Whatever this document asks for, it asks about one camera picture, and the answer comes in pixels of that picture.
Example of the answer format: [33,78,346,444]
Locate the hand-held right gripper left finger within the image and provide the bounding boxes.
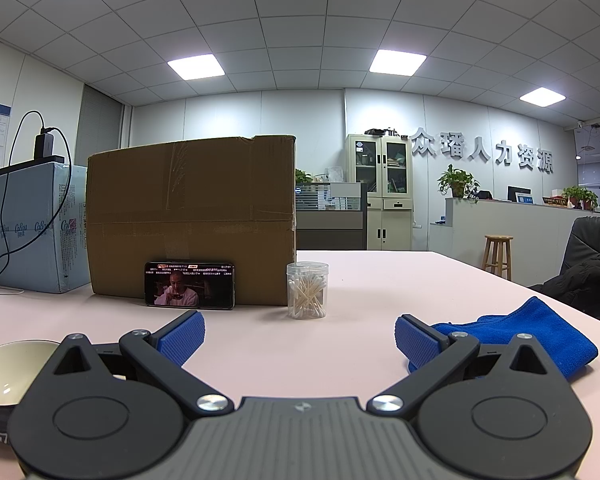
[44,310,235,417]

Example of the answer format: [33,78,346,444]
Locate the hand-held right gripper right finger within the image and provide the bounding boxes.
[365,314,562,417]

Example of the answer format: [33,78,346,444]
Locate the black smartphone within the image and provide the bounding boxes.
[144,261,236,310]

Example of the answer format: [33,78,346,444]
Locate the blue microfiber cloth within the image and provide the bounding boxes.
[405,296,599,380]

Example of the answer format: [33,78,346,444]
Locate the clear cotton swab jar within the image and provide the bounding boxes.
[286,261,329,319]

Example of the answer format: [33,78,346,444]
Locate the wooden stool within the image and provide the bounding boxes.
[482,235,515,281]

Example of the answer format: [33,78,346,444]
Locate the large brown cardboard box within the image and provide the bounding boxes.
[86,134,298,309]

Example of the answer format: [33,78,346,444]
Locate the beige metal cabinet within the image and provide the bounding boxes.
[345,133,414,252]

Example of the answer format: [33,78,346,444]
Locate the grey office partition desk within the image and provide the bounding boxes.
[296,182,368,251]

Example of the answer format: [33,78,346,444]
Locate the white reception counter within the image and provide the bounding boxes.
[429,196,600,281]

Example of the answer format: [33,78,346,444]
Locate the large potted plant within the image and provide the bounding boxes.
[437,164,481,200]

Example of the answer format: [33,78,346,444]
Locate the light blue printed carton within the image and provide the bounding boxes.
[0,157,92,295]

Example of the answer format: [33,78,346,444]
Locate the black office chair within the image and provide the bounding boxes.
[527,216,600,328]

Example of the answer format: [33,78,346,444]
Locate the low potted plant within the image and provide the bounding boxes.
[562,186,599,211]

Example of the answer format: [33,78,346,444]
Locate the grey window blind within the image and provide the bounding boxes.
[77,85,131,171]

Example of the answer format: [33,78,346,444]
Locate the black charger adapter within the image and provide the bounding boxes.
[34,127,56,160]

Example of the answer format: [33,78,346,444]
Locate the square ceiling light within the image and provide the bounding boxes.
[519,86,567,108]
[167,54,226,81]
[369,49,427,77]

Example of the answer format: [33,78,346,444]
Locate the grey wall sign letters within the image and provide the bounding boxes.
[410,127,555,175]

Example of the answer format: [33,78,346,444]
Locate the black charger cable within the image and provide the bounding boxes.
[0,110,74,286]

